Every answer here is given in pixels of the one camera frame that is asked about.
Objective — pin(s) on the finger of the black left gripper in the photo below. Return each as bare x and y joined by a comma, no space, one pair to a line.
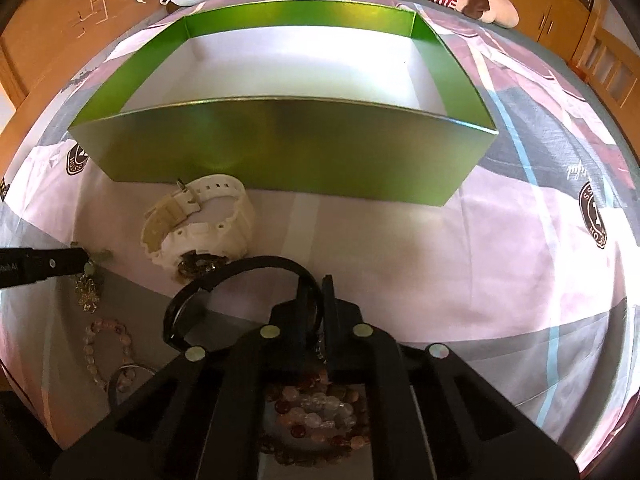
24,266

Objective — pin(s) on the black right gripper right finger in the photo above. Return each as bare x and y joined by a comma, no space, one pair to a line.
340,342

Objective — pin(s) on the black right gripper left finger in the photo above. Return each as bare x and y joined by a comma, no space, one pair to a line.
296,319

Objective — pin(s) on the black wristwatch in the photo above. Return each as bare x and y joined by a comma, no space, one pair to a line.
175,336

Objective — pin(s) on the silver charm keychain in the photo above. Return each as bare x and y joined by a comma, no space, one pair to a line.
97,258

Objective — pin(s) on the white plastic wristwatch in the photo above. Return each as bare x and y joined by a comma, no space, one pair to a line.
167,235

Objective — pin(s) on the silver metal bangle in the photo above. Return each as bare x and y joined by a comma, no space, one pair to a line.
122,381

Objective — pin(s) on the gold flower brooch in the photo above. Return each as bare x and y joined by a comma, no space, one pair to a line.
88,291

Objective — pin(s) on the patterned pink grey bedsheet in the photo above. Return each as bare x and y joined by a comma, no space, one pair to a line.
530,271

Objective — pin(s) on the green cardboard box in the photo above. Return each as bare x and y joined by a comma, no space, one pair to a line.
315,96

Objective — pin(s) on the wooden wardrobe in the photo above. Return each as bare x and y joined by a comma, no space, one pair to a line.
45,44

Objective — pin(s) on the wooden cabinet with handles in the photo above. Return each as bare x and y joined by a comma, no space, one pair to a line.
557,25

